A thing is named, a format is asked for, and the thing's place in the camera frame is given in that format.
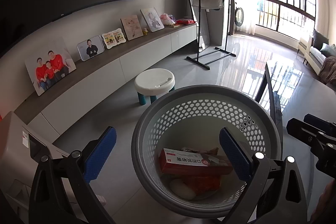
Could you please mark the baby photo canvas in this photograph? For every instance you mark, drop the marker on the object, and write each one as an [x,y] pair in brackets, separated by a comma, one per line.
[132,27]

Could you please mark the man portrait photo frame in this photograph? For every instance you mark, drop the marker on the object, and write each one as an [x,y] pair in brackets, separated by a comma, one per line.
[90,48]

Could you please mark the red item on cabinet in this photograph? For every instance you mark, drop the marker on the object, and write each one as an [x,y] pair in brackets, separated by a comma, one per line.
[185,22]

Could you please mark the brown throw blanket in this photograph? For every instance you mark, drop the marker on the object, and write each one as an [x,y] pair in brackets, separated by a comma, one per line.
[327,74]

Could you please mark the red plastic bag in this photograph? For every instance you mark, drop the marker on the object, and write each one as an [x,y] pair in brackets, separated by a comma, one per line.
[201,184]

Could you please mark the grey sectional sofa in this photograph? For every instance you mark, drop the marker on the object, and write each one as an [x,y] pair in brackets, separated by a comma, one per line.
[312,56]

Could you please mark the white plastic stool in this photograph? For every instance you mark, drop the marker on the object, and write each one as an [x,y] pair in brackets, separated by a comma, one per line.
[153,82]

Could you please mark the cardboard box on floor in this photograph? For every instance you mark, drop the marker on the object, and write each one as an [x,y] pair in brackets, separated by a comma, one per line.
[21,149]

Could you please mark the white low tv cabinet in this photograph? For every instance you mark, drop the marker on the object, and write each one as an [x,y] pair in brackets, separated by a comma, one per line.
[55,111]

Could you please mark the brown snack bag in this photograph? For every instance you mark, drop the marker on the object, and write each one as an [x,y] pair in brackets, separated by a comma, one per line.
[211,153]

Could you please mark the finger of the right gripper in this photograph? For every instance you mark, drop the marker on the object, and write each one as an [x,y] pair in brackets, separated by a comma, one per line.
[321,143]
[318,122]

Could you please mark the dark grey cushion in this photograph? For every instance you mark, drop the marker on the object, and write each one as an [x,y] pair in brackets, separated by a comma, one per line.
[319,40]

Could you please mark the family photo in red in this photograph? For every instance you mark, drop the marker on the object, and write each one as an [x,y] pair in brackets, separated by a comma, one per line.
[48,65]

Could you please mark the red cardboard box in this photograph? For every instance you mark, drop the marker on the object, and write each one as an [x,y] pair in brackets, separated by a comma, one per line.
[193,164]

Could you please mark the white scalloped photo frame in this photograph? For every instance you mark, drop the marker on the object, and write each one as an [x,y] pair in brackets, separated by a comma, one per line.
[113,38]

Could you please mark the child portrait photo frame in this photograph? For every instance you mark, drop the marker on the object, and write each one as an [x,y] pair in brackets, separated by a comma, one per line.
[152,19]

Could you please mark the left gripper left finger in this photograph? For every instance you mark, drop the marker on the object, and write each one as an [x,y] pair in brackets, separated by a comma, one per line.
[49,202]

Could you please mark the washing machine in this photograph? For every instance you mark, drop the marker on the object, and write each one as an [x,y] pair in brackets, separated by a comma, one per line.
[236,17]

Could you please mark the grey perforated laundry basket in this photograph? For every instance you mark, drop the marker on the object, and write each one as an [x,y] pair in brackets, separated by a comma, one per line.
[192,117]

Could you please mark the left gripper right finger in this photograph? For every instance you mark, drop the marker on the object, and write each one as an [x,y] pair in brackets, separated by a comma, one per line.
[274,188]

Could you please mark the pink bag on cabinet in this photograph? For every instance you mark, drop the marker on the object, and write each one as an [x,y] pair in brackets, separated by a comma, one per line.
[166,20]

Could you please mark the beige fuzzy ball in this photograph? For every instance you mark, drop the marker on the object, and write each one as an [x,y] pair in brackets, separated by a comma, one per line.
[180,189]

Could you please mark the black clothes rack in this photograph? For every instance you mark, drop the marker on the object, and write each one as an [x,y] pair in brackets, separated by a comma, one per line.
[218,21]

